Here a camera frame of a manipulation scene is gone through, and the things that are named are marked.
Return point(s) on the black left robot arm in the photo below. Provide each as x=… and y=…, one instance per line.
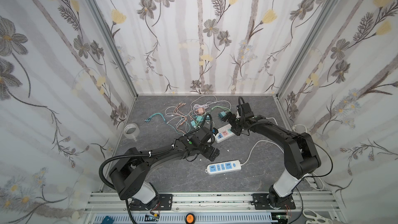
x=127, y=173

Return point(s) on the white scissors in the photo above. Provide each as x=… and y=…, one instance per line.
x=315, y=218

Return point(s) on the aluminium rail frame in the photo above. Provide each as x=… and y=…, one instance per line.
x=211, y=208

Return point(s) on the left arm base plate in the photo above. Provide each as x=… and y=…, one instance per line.
x=161, y=202

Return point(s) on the pink charger plug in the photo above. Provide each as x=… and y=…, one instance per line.
x=200, y=111

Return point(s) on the white power strip blue outlets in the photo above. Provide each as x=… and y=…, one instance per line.
x=223, y=167

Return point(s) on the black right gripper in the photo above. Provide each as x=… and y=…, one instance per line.
x=234, y=121

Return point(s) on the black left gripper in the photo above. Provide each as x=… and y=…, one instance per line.
x=208, y=151

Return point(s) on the clear tape roll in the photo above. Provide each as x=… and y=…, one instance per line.
x=131, y=131

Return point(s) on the orange emergency button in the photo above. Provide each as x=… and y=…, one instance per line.
x=190, y=218

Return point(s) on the white six-outlet colourful power strip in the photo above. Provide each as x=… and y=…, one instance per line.
x=224, y=133

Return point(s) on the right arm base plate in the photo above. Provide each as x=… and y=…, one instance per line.
x=272, y=202

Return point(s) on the teal charger plug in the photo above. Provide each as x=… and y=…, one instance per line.
x=221, y=115
x=196, y=121

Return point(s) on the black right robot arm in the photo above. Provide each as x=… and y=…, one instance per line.
x=301, y=157

